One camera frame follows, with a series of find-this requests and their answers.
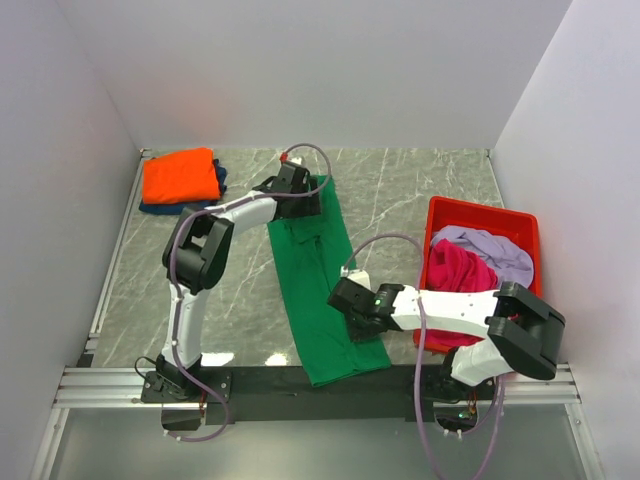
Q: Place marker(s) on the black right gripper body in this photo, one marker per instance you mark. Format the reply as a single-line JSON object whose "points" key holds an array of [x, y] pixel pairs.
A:
{"points": [[358, 330]]}

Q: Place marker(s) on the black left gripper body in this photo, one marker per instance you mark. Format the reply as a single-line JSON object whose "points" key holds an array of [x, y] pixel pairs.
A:
{"points": [[305, 206]]}

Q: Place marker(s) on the green t shirt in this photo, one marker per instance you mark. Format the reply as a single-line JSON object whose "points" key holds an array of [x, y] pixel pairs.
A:
{"points": [[308, 254]]}

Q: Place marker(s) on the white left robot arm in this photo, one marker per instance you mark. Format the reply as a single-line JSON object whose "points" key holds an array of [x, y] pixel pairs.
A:
{"points": [[197, 252]]}

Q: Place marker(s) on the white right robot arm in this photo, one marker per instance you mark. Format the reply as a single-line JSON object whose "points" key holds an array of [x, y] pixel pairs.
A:
{"points": [[517, 331]]}

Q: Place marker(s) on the magenta t shirt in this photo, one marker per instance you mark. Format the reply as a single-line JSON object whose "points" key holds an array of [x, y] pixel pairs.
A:
{"points": [[451, 268]]}

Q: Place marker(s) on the folded orange t shirt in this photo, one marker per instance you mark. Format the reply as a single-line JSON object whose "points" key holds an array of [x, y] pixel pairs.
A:
{"points": [[180, 177]]}

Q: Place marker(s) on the folded navy blue t shirt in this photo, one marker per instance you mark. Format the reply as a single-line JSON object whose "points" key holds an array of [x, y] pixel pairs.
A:
{"points": [[176, 209]]}

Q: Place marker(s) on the lavender t shirt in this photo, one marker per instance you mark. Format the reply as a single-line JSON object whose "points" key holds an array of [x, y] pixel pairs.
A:
{"points": [[510, 262]]}

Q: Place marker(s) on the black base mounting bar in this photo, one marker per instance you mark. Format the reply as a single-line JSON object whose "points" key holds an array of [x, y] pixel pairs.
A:
{"points": [[284, 393]]}

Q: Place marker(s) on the red plastic bin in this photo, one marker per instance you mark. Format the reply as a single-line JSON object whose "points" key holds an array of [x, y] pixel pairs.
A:
{"points": [[520, 228]]}

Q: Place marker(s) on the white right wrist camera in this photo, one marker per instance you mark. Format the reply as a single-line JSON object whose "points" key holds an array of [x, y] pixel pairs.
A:
{"points": [[358, 276]]}

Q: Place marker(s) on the aluminium frame rail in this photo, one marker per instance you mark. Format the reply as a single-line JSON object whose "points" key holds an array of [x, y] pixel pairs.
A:
{"points": [[84, 386]]}

